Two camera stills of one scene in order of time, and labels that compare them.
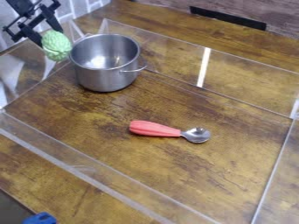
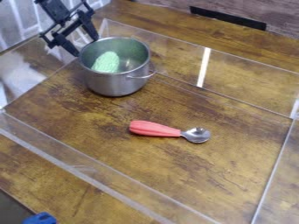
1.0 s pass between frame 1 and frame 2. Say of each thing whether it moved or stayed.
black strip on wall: stayed
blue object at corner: stayed
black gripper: moved
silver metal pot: moved
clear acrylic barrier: stayed
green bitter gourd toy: moved
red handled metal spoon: stayed
